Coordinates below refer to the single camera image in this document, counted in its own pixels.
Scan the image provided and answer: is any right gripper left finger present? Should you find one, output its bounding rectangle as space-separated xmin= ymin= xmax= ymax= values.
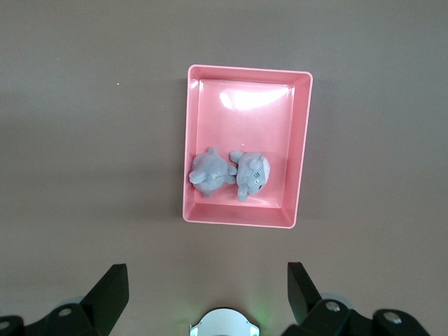
xmin=0 ymin=263 xmax=131 ymax=336

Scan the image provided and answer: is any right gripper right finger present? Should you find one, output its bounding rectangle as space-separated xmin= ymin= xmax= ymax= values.
xmin=283 ymin=261 xmax=432 ymax=336

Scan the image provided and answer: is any grey plush toy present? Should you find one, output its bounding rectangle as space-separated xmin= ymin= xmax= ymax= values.
xmin=188 ymin=146 xmax=238 ymax=199
xmin=229 ymin=149 xmax=271 ymax=203

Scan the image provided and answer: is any pink plastic box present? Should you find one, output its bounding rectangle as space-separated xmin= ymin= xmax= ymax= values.
xmin=181 ymin=64 xmax=314 ymax=230

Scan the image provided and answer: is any brown table cover sheet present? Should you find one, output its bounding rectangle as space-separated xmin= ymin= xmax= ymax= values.
xmin=0 ymin=0 xmax=448 ymax=336

